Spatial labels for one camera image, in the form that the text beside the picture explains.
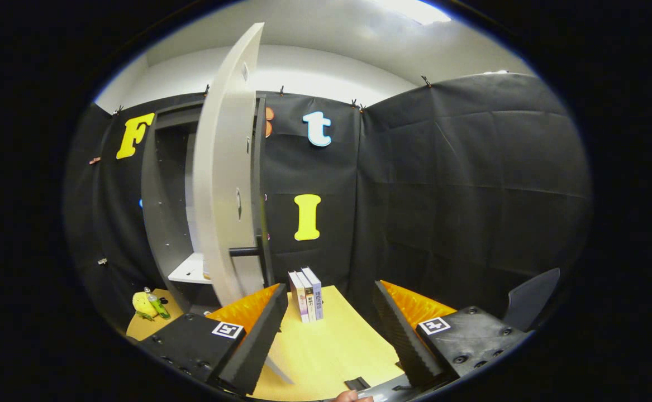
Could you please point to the green bottle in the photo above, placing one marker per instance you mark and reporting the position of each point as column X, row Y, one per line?
column 158, row 307

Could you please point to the lavender book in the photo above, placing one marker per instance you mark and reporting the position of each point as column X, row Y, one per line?
column 317, row 296

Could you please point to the small black object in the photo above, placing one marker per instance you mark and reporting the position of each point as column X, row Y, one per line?
column 357, row 383

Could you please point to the pale pink book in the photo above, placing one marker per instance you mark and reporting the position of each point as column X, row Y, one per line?
column 299, row 301

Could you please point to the long ceiling light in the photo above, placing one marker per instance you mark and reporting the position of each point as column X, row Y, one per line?
column 415, row 11

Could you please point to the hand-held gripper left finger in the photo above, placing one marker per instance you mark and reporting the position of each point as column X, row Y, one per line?
column 258, row 346

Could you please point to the dark grey shoe cabinet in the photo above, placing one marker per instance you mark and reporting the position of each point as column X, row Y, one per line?
column 161, row 212

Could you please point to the yellow plush toy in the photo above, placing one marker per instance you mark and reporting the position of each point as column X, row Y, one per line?
column 142, row 306

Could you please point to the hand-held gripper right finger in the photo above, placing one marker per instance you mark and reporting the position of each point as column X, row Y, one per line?
column 401, row 340

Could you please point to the dark brown book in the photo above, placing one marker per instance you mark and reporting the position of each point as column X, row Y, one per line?
column 309, row 301

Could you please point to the black backdrop cloth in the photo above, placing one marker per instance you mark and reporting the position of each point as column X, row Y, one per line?
column 443, row 195

